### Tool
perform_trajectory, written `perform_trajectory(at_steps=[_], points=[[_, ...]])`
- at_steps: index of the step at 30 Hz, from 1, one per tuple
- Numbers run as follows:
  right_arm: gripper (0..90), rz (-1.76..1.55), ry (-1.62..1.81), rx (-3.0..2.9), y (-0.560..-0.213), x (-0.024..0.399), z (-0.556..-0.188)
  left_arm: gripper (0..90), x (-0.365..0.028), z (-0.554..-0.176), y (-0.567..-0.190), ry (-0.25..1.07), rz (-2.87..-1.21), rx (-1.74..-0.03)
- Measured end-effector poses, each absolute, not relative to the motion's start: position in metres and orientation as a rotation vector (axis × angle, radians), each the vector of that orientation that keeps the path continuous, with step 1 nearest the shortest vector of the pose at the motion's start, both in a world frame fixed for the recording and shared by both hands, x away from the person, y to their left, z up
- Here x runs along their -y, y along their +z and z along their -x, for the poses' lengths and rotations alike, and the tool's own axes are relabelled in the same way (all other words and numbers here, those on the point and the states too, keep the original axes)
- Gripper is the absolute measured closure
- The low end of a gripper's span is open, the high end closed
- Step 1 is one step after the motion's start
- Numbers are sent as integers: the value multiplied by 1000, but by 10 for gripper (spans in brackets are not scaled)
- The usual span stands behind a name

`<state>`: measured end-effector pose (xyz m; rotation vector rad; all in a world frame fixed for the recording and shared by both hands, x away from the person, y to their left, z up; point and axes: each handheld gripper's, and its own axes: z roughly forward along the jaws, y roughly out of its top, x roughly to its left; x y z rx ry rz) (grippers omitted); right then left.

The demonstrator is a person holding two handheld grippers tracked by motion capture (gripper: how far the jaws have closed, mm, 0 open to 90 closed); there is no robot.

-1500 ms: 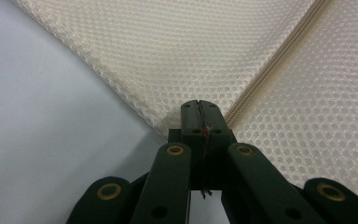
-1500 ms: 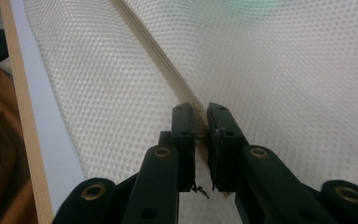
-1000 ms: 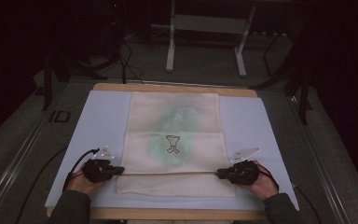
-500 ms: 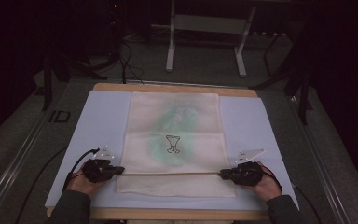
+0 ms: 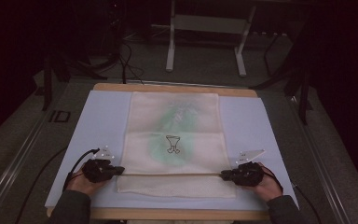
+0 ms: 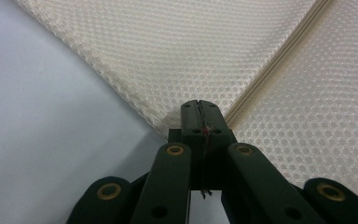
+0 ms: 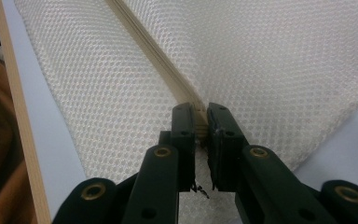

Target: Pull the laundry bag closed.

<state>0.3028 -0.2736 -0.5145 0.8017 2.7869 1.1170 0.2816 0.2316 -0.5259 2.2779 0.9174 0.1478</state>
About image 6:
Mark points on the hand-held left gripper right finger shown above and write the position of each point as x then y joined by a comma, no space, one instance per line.
217,124

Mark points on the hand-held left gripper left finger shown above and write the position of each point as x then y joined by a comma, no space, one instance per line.
192,124

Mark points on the cream mesh laundry bag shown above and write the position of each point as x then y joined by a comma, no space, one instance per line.
199,46

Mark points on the light blue table mat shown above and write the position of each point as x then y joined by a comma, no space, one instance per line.
28,124

